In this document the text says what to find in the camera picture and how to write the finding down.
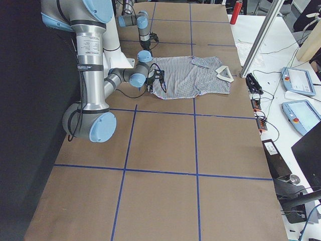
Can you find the navy white striped polo shirt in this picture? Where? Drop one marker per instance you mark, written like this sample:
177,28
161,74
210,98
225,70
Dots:
190,76

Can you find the aluminium frame post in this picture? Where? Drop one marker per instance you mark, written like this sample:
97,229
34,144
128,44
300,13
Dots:
267,23

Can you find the lower teach pendant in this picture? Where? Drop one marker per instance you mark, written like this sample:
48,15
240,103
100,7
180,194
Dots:
301,114

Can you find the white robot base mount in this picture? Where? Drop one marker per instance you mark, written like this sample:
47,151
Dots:
113,56

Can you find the black power strip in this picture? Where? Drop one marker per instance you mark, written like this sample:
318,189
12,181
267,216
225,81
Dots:
255,88

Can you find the black monitor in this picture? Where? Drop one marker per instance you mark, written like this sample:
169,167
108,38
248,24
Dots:
294,199

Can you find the black box with label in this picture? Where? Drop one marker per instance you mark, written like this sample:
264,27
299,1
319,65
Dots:
277,165

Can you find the red cylinder bottle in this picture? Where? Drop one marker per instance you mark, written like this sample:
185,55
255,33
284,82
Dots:
236,11

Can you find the teach pendant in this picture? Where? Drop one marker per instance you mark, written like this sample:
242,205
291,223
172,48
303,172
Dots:
301,114
297,81

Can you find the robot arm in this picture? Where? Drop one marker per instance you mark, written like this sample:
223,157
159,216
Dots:
129,18
101,64

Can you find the upper teach pendant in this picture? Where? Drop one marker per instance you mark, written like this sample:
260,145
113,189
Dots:
297,81

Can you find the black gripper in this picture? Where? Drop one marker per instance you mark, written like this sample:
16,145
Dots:
150,81

